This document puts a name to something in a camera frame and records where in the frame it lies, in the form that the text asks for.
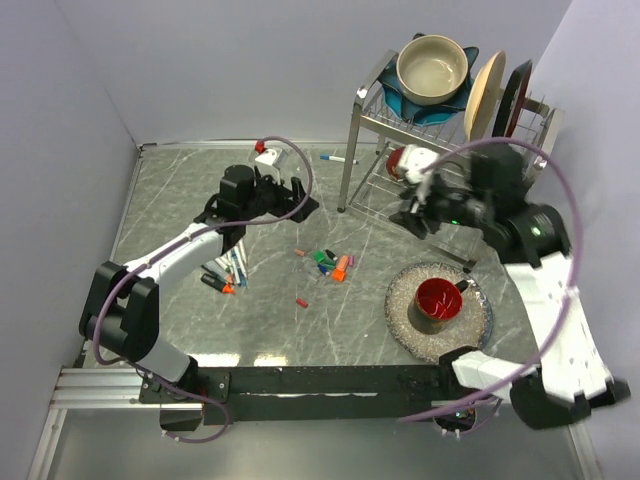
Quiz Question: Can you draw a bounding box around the beige plate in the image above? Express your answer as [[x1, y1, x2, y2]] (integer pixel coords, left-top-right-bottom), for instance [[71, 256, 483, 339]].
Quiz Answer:
[[464, 50, 507, 141]]

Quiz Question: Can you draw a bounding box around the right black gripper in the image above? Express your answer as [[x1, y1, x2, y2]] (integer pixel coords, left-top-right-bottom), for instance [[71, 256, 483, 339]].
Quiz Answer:
[[389, 171, 494, 240]]

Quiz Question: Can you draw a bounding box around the speckled grey plate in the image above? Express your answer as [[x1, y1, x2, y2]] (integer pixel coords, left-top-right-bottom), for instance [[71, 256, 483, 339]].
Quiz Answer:
[[384, 262, 493, 364]]

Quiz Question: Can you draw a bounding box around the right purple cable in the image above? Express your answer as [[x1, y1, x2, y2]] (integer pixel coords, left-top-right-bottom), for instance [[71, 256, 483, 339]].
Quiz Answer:
[[399, 137, 586, 436]]

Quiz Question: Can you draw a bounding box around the teal star shaped plate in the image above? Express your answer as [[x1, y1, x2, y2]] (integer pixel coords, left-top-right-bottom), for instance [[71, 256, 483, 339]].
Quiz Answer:
[[378, 34, 479, 126]]

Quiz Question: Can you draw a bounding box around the dark blue pen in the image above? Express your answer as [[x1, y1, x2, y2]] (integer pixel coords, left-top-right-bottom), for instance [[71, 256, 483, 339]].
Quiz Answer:
[[233, 256, 247, 287]]

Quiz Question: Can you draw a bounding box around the black base bar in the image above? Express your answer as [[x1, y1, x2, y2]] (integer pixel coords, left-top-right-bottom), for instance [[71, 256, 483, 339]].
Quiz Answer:
[[136, 365, 471, 434]]

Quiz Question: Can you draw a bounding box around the purple cable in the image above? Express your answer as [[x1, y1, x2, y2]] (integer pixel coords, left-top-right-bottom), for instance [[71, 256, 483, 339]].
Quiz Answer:
[[92, 134, 315, 445], [399, 137, 586, 436]]

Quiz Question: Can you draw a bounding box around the steel dish rack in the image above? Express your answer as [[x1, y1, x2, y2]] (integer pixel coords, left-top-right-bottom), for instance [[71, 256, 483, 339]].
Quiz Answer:
[[337, 47, 565, 274]]

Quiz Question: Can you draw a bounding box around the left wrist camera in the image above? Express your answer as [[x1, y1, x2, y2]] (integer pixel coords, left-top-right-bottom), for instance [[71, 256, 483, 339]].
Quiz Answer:
[[254, 147, 288, 182]]

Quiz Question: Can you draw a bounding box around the black plate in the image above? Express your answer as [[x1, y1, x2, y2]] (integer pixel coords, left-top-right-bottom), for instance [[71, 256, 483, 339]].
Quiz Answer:
[[492, 60, 533, 137]]

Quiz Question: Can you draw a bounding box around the beige ceramic bowl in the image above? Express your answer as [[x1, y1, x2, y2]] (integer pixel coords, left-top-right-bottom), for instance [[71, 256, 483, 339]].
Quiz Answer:
[[396, 35, 469, 106]]

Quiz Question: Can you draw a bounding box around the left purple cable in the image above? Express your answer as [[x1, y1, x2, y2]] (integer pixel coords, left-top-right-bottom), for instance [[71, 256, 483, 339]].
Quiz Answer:
[[92, 134, 315, 445]]

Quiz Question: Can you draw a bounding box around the blue capped white marker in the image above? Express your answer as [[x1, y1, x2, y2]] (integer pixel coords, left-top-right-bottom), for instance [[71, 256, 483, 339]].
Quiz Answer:
[[319, 154, 360, 165]]

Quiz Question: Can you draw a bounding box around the black orange highlighter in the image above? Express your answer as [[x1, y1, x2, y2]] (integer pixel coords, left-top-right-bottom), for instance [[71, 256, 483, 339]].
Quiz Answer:
[[200, 273, 235, 294]]

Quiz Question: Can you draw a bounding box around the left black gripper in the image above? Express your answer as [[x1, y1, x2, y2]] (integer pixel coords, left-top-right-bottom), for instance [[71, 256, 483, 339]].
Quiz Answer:
[[240, 167, 318, 223]]

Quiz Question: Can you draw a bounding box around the green capped marker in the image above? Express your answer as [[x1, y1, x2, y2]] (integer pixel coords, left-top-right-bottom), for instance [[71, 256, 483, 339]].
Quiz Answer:
[[215, 258, 229, 270]]

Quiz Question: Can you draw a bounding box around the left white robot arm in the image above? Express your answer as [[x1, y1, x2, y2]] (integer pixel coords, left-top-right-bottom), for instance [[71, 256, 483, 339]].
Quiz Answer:
[[79, 165, 318, 402]]

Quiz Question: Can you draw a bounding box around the orange highlighter cap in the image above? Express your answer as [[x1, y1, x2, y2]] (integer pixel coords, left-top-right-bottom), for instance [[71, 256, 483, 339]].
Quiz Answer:
[[331, 269, 346, 282]]

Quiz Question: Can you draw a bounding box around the red black mug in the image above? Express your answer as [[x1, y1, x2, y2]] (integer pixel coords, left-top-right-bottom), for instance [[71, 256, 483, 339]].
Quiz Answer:
[[407, 278, 470, 334]]

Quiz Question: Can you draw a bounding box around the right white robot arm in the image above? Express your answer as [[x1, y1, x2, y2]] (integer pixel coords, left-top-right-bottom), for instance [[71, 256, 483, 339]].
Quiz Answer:
[[389, 143, 631, 430]]

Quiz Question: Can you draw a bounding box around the small red bowl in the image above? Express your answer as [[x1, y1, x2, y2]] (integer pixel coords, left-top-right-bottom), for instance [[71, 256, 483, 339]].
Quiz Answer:
[[386, 147, 406, 181]]

